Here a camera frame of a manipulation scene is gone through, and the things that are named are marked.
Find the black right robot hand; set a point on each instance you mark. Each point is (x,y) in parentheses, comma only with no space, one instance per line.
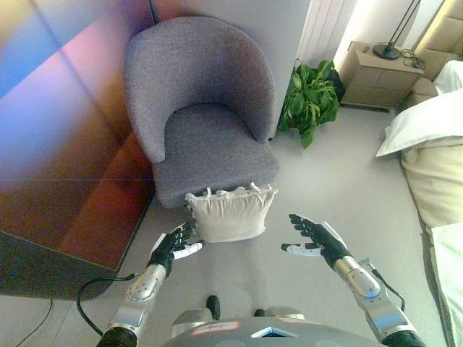
(325,240)

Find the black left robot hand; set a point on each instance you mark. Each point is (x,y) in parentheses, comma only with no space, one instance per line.
(164,251)

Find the beige tasselled throw pillow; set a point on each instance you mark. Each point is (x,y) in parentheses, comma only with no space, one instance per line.
(231,220)

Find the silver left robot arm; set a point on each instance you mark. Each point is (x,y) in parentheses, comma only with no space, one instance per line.
(143,287)

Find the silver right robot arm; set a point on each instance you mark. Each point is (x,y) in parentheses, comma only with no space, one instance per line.
(361,285)

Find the white bed pillow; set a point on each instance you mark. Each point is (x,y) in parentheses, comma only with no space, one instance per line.
(423,123)
(452,77)

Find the silver left robot leg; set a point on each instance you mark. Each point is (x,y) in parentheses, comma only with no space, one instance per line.
(193,320)

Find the silver robot leg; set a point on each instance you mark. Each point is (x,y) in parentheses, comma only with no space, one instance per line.
(285,312)
(193,320)

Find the silver right robot leg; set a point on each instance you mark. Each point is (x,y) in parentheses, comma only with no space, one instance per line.
(285,312)

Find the grey robot torso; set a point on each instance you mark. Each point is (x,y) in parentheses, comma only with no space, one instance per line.
(275,334)

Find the red-brown wooden cabinet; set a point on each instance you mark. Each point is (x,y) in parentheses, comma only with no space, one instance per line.
(65,162)

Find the green potted plant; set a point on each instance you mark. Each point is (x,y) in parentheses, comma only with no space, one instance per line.
(307,94)

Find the beige nightstand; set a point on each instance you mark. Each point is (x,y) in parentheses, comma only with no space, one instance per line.
(376,79)

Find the grey fabric armchair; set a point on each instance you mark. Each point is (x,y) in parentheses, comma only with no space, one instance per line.
(202,72)

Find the black lamp with round base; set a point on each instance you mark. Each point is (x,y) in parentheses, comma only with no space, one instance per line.
(386,50)

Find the white curtain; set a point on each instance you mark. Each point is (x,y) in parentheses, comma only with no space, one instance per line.
(322,29)

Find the beige padded headboard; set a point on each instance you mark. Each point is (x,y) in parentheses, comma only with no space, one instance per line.
(441,32)

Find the black thin pole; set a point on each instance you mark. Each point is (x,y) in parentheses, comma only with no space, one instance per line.
(153,11)

